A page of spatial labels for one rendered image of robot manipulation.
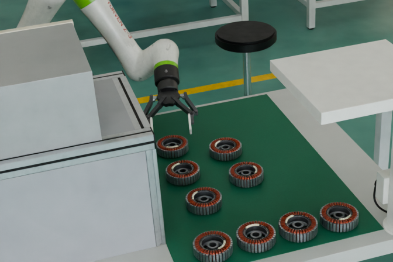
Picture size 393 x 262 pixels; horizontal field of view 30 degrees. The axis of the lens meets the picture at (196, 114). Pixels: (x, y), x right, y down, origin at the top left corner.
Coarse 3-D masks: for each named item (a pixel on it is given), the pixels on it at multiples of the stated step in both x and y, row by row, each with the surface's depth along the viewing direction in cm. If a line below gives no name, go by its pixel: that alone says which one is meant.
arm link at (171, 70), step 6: (162, 66) 270; (168, 66) 270; (174, 66) 271; (156, 72) 270; (162, 72) 268; (168, 72) 268; (174, 72) 269; (156, 78) 269; (162, 78) 268; (168, 78) 268; (174, 78) 269; (156, 84) 271
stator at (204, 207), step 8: (192, 192) 228; (200, 192) 229; (208, 192) 228; (216, 192) 227; (192, 200) 224; (200, 200) 226; (208, 200) 225; (216, 200) 223; (192, 208) 223; (200, 208) 221; (208, 208) 221; (216, 208) 223
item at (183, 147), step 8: (168, 136) 260; (176, 136) 260; (160, 144) 255; (168, 144) 256; (176, 144) 256; (184, 144) 254; (160, 152) 253; (168, 152) 252; (176, 152) 252; (184, 152) 254
